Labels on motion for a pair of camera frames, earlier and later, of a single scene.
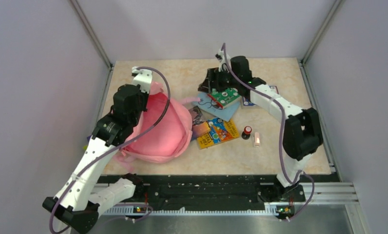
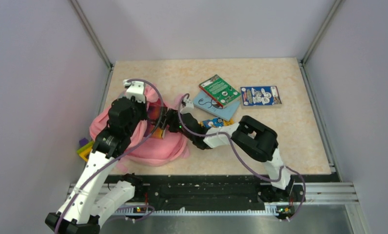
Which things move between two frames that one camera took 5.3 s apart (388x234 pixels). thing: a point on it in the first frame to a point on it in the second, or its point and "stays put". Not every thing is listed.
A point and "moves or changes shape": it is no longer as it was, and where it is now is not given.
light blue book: x=207 y=103 stays put
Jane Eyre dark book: x=196 y=115 to x=154 y=114
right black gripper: x=212 y=81 to x=170 y=119
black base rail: x=198 y=190 stays put
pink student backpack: x=167 y=141 moves or changes shape
